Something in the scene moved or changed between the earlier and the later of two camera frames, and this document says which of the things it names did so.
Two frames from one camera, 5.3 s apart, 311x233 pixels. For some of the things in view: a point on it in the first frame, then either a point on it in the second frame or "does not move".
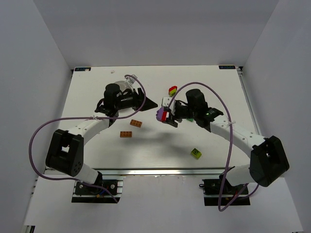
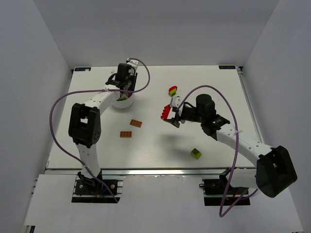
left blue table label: [82, 69] does not move
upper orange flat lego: [136, 123] does not move
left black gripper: [140, 98] → [129, 87]
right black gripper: [175, 112] does not move
